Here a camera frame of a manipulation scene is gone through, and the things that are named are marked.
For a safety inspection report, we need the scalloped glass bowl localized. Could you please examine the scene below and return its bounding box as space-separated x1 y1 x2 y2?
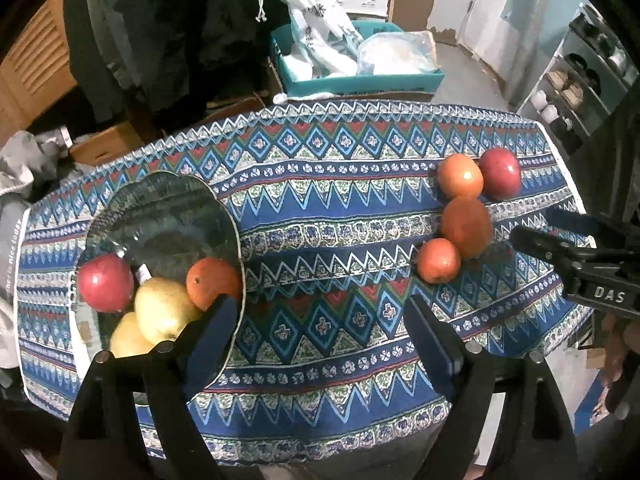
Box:
70 171 247 406

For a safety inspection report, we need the large yellow apple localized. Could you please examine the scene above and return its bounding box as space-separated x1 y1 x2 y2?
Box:
134 277 203 343

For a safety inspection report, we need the white door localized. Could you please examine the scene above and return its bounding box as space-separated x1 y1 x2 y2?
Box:
465 0 543 106

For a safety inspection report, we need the wooden louvered cabinet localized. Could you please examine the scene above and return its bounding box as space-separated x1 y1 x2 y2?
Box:
0 0 81 136

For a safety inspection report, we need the teal plastic bin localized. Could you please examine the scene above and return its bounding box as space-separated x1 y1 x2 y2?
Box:
270 20 446 98

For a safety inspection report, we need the white printed bag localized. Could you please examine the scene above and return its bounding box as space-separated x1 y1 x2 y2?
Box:
235 0 373 81

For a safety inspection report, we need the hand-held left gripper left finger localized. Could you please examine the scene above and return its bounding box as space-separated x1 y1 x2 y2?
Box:
60 294 240 480

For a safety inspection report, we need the red apple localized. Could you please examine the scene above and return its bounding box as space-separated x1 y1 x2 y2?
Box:
77 254 136 313
479 147 522 201

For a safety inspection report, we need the blue patterned tablecloth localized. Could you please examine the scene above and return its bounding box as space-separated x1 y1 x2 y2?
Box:
15 100 596 461

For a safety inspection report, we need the grey clothes pile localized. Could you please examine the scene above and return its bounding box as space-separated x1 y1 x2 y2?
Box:
0 130 76 201

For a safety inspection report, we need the orange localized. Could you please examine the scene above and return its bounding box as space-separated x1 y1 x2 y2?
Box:
440 197 493 260
186 258 242 312
437 153 485 199
416 238 462 284

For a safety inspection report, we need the person's right hand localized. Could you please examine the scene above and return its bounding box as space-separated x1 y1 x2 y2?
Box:
595 312 640 413

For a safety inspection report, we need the metal shoe rack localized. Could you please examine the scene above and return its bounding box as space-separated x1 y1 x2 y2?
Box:
517 2 636 156

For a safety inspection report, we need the group of shoes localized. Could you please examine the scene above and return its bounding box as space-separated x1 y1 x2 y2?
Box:
530 10 628 136

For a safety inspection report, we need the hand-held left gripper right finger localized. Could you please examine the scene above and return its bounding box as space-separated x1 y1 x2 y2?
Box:
402 295 578 480

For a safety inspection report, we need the plain wooden box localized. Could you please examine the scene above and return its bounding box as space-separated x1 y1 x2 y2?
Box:
70 122 146 166

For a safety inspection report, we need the black hanging coat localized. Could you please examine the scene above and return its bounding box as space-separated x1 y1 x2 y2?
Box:
65 0 281 126

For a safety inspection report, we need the small yellow apple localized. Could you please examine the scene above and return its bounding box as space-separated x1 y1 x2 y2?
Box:
109 311 156 359

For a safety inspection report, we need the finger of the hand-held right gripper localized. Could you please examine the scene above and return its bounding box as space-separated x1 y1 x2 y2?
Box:
511 227 586 276
544 207 621 241

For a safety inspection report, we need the grey printed garment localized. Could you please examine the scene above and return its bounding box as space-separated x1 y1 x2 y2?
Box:
0 205 31 371

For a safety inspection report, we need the clear plastic bag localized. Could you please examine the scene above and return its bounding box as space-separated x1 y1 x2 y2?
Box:
356 30 443 76

